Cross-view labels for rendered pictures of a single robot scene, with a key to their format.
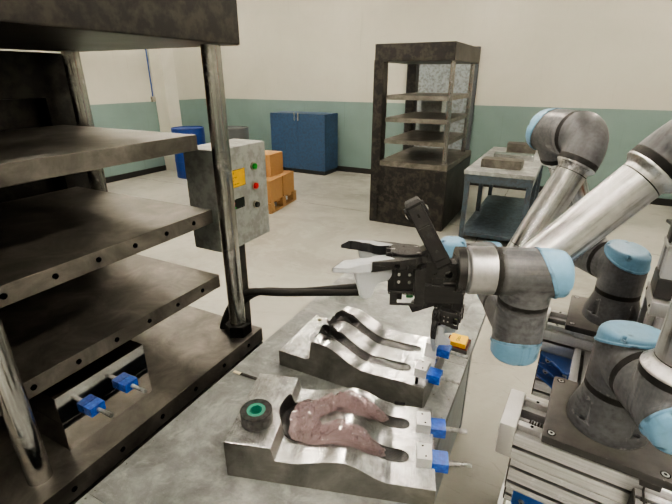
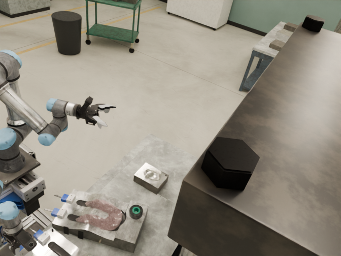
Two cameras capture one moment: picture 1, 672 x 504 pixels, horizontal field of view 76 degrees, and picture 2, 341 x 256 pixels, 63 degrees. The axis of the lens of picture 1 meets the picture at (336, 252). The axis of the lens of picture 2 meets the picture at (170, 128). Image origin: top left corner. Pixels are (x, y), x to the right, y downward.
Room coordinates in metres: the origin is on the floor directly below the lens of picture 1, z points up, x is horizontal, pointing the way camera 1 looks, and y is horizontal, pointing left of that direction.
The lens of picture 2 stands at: (1.80, 0.23, 2.39)
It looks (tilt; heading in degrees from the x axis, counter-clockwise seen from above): 39 degrees down; 176
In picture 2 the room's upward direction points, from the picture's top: 11 degrees clockwise
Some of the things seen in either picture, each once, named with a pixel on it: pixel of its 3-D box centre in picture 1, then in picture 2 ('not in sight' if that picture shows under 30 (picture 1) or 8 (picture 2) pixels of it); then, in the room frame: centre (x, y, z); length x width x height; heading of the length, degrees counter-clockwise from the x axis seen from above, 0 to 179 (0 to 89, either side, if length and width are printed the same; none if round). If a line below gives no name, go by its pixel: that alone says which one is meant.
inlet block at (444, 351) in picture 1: (447, 351); (19, 248); (1.13, -0.35, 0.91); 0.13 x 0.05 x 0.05; 63
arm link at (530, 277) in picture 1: (529, 274); (58, 106); (0.60, -0.30, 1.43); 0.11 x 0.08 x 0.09; 84
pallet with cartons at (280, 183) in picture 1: (246, 177); not in sight; (6.14, 1.30, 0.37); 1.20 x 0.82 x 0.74; 70
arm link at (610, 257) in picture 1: (621, 266); not in sight; (1.13, -0.83, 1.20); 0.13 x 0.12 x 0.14; 14
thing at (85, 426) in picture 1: (55, 369); not in sight; (1.09, 0.87, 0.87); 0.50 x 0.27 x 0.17; 63
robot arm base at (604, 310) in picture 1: (614, 303); not in sight; (1.13, -0.83, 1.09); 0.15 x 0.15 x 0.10
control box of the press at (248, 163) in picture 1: (241, 307); not in sight; (1.72, 0.44, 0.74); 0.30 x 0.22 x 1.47; 153
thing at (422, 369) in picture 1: (437, 376); (38, 234); (1.04, -0.30, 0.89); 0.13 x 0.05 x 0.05; 63
